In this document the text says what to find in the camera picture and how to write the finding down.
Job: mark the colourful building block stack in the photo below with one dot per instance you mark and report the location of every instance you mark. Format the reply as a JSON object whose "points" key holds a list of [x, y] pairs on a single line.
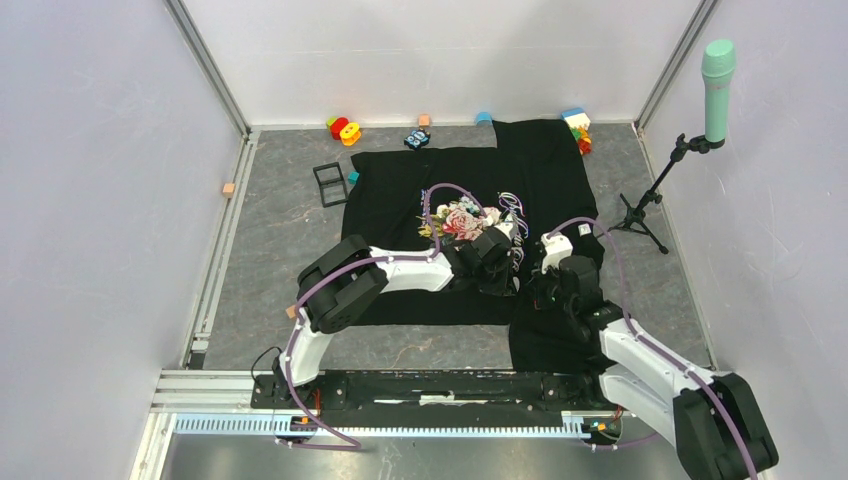
{"points": [[579, 122]]}

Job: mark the black microphone tripod stand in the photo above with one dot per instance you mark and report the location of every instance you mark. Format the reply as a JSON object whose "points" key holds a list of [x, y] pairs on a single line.
{"points": [[634, 218]]}

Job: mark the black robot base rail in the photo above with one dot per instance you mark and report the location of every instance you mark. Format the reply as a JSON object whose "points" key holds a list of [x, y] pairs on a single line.
{"points": [[440, 398]]}

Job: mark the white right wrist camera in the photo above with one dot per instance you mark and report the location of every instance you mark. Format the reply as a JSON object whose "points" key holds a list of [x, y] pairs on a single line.
{"points": [[555, 247]]}

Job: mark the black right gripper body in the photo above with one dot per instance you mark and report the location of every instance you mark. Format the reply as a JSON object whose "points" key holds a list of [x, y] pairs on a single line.
{"points": [[546, 292]]}

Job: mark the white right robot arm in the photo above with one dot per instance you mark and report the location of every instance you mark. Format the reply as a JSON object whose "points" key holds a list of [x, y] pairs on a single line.
{"points": [[711, 419]]}

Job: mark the white toothed cable strip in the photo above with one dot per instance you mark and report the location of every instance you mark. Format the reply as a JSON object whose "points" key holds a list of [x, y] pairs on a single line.
{"points": [[288, 426]]}

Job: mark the small wooden cube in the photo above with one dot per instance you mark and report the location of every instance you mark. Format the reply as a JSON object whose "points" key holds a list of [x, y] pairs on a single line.
{"points": [[228, 190]]}

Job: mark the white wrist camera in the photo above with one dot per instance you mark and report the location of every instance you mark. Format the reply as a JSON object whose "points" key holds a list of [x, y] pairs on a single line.
{"points": [[555, 247], [510, 230]]}

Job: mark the black square display frame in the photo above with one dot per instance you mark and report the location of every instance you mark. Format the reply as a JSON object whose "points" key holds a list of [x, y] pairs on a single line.
{"points": [[331, 184]]}

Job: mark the red yellow toy rings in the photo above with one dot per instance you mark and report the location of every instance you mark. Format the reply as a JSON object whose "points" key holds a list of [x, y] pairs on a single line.
{"points": [[346, 129]]}

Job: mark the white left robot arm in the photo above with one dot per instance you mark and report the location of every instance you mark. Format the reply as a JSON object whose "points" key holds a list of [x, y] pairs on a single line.
{"points": [[336, 289]]}

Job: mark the blue black toy car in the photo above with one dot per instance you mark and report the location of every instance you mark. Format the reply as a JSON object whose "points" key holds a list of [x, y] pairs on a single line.
{"points": [[417, 139]]}

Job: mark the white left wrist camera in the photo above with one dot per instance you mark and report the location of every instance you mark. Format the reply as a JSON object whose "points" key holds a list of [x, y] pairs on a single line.
{"points": [[510, 230]]}

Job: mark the black floral t-shirt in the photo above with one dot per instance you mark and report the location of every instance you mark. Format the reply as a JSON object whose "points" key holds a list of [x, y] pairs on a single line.
{"points": [[536, 160]]}

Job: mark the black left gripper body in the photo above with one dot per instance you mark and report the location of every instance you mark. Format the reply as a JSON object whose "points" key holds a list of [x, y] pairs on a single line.
{"points": [[494, 280]]}

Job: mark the light blue arch block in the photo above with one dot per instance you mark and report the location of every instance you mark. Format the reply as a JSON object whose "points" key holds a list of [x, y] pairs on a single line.
{"points": [[483, 118]]}

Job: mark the mint green microphone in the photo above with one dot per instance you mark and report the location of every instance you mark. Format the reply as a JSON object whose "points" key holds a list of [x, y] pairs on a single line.
{"points": [[717, 69]]}

